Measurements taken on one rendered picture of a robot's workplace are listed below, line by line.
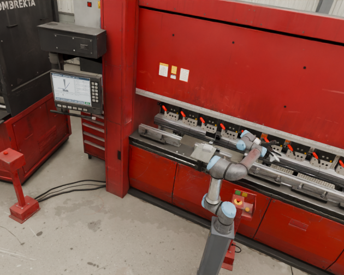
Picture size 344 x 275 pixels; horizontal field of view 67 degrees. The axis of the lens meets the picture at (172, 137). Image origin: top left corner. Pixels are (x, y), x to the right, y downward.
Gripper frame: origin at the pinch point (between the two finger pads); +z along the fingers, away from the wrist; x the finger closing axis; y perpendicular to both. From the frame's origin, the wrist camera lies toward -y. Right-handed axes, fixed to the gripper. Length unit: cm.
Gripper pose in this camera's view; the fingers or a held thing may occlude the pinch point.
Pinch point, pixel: (281, 158)
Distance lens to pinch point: 221.1
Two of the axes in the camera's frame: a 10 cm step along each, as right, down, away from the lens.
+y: -4.7, 7.6, 4.4
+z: 7.5, 6.1, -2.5
